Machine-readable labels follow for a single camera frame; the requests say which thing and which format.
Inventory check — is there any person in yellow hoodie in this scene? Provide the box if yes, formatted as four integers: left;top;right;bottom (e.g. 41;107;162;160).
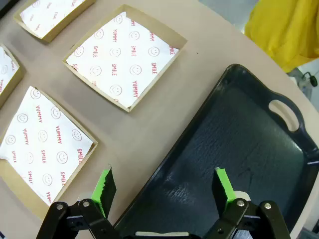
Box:
244;0;319;73

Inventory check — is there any dark plastic tray with handles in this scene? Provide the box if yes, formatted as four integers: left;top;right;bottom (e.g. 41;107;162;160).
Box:
113;64;319;239

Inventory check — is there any brown cardboard food box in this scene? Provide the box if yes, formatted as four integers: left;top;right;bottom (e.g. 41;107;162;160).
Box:
0;44;24;109
62;4;188;113
12;0;97;43
0;86;98;221

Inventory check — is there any black lever knob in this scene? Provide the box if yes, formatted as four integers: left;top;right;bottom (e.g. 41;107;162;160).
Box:
300;71;319;87

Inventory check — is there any white smiley print paper liner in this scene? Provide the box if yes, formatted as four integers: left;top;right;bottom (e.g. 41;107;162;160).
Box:
66;11;179;108
19;0;87;38
0;47;20;94
0;86;94;206

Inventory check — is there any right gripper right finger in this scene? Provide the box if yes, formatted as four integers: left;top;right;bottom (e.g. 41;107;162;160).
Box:
203;167;292;239

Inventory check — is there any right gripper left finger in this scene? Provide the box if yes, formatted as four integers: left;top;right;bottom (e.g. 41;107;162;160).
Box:
36;167;118;239

